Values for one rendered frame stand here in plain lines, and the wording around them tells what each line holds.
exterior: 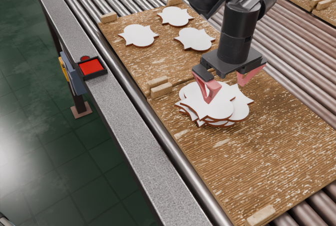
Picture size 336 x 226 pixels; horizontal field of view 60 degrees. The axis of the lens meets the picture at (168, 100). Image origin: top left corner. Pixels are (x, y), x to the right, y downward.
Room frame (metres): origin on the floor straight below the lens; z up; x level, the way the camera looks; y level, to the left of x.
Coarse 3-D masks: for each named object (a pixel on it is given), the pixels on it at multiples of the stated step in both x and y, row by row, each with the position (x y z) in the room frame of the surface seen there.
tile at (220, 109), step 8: (184, 88) 0.52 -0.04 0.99; (192, 88) 0.52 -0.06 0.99; (184, 96) 0.50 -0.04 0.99; (192, 96) 0.49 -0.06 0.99; (200, 96) 0.49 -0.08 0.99; (216, 96) 0.49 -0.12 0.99; (224, 96) 0.49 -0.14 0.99; (232, 96) 0.49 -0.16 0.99; (184, 104) 0.47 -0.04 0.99; (192, 104) 0.47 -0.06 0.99; (200, 104) 0.47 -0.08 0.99; (208, 104) 0.47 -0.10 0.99; (216, 104) 0.47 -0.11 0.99; (224, 104) 0.47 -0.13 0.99; (200, 112) 0.44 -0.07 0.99; (208, 112) 0.44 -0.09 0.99; (216, 112) 0.44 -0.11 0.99; (224, 112) 0.44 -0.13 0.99; (232, 112) 0.44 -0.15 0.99; (200, 120) 0.42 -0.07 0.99; (216, 120) 0.42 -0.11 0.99
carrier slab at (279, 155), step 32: (160, 96) 0.55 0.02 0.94; (256, 96) 0.55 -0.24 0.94; (288, 96) 0.55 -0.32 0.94; (192, 128) 0.44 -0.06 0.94; (224, 128) 0.44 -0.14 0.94; (256, 128) 0.44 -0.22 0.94; (288, 128) 0.44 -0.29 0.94; (320, 128) 0.44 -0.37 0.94; (192, 160) 0.35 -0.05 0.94; (224, 160) 0.35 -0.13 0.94; (256, 160) 0.35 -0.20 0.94; (288, 160) 0.35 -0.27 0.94; (320, 160) 0.35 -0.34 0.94; (224, 192) 0.28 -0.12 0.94; (256, 192) 0.28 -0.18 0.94; (288, 192) 0.28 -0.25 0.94
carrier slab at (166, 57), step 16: (128, 16) 0.96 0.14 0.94; (144, 16) 0.96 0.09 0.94; (192, 16) 0.96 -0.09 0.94; (112, 32) 0.86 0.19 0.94; (160, 32) 0.86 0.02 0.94; (176, 32) 0.86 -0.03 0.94; (208, 32) 0.86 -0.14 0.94; (128, 48) 0.77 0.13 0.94; (144, 48) 0.77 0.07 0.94; (160, 48) 0.77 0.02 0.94; (176, 48) 0.77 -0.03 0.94; (128, 64) 0.69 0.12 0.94; (144, 64) 0.69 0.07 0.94; (160, 64) 0.69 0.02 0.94; (176, 64) 0.69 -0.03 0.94; (192, 64) 0.69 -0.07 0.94; (144, 80) 0.61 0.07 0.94; (176, 80) 0.61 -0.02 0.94
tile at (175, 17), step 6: (162, 12) 0.98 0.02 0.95; (168, 12) 0.98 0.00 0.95; (174, 12) 0.98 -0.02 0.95; (180, 12) 0.98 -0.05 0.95; (186, 12) 0.98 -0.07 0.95; (162, 18) 0.93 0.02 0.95; (168, 18) 0.93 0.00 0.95; (174, 18) 0.93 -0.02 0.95; (180, 18) 0.93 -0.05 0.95; (186, 18) 0.93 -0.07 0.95; (192, 18) 0.94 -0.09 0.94; (162, 24) 0.90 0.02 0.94; (168, 24) 0.91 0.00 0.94; (174, 24) 0.89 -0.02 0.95; (180, 24) 0.89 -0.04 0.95; (186, 24) 0.90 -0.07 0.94
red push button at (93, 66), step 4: (92, 60) 0.71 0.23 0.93; (96, 60) 0.71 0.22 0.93; (80, 64) 0.69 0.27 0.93; (84, 64) 0.69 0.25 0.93; (88, 64) 0.69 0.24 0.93; (92, 64) 0.69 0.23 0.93; (96, 64) 0.69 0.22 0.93; (100, 64) 0.70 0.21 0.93; (80, 68) 0.68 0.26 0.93; (84, 68) 0.68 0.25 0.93; (88, 68) 0.68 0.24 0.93; (92, 68) 0.68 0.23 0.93; (96, 68) 0.68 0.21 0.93; (100, 68) 0.68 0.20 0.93; (84, 72) 0.66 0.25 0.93; (88, 72) 0.66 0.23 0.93
